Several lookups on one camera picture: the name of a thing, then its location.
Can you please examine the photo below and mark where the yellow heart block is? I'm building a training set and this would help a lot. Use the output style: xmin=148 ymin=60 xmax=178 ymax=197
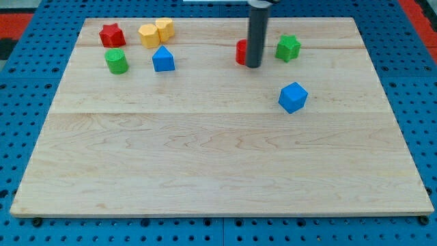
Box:
xmin=155 ymin=17 xmax=175 ymax=42

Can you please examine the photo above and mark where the yellow hexagon block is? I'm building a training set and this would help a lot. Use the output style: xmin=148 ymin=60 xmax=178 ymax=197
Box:
xmin=138 ymin=24 xmax=160 ymax=49

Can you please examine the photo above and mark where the wooden board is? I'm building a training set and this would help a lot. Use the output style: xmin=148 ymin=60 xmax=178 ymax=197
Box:
xmin=10 ymin=18 xmax=434 ymax=218

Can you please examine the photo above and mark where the blue cube block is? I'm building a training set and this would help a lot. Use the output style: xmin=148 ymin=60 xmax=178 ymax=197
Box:
xmin=278 ymin=82 xmax=308 ymax=114

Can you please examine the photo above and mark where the red cylinder block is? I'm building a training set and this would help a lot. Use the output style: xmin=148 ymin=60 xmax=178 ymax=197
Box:
xmin=235 ymin=39 xmax=246 ymax=65

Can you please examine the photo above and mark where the blue triangle block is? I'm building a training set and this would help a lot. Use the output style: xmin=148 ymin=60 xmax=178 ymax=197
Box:
xmin=152 ymin=46 xmax=175 ymax=72

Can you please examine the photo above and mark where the green star block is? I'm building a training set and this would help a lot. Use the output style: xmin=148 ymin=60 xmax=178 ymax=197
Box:
xmin=275 ymin=35 xmax=301 ymax=63

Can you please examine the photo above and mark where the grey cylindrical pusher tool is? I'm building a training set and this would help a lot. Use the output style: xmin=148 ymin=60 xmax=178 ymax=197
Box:
xmin=245 ymin=0 xmax=281 ymax=68

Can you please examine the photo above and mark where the green cylinder block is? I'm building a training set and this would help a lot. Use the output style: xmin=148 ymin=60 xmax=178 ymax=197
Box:
xmin=104 ymin=48 xmax=129 ymax=74

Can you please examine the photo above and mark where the red star block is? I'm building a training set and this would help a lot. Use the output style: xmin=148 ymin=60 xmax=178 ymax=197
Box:
xmin=99 ymin=23 xmax=126 ymax=48

